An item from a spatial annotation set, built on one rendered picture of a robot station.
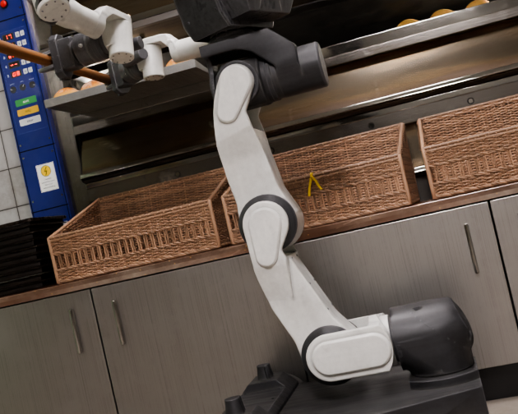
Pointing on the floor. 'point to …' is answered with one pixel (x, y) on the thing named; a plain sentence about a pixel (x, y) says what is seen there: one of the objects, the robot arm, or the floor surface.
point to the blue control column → (43, 200)
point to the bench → (264, 311)
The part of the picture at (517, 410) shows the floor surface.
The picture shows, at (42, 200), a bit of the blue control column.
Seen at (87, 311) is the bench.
